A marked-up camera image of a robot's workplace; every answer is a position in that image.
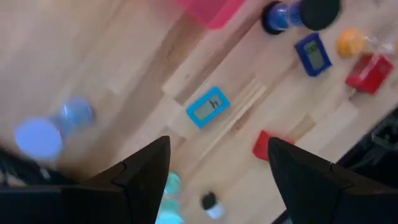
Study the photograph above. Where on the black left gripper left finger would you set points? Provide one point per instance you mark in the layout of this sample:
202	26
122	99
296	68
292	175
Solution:
124	193

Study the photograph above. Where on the orange cap hourglass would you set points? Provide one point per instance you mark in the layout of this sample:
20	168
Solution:
349	43

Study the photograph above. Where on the light blue digital timer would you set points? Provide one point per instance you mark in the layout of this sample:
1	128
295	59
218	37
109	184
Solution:
208	107

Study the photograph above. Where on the dark blue digital timer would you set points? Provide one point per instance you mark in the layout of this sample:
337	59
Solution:
314	54

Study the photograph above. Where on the small white charger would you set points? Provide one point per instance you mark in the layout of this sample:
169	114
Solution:
214	211

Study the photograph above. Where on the black metal table frame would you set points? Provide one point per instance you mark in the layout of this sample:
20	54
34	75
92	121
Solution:
379	161

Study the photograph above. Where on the lavender cap hourglass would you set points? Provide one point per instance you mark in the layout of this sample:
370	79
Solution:
38	138

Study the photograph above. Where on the black cap hourglass blue sand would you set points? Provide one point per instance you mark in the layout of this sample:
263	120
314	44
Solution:
320	12

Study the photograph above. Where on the red translucent plastic bin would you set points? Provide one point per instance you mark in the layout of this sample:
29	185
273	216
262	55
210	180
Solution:
214	12

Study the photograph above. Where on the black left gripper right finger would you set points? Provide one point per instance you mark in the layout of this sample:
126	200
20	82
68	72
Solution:
317	193

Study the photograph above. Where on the red wall charger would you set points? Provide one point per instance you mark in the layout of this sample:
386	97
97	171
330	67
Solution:
261	146
368	73

